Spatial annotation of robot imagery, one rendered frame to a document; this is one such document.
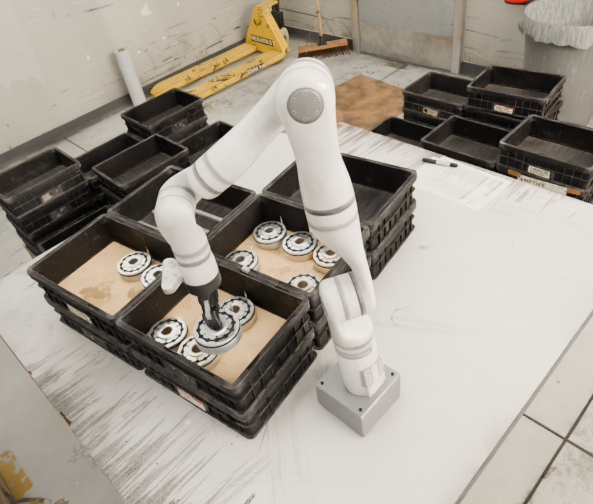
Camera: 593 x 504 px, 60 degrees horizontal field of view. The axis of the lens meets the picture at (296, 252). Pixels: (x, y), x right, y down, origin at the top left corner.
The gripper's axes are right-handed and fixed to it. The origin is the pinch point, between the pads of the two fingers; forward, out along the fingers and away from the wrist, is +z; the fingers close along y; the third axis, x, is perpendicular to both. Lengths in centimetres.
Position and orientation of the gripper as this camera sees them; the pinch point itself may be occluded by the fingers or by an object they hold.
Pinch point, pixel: (216, 318)
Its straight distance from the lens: 117.1
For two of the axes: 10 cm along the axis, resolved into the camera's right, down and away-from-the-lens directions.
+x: -9.8, 2.0, -0.3
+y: -1.5, -6.4, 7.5
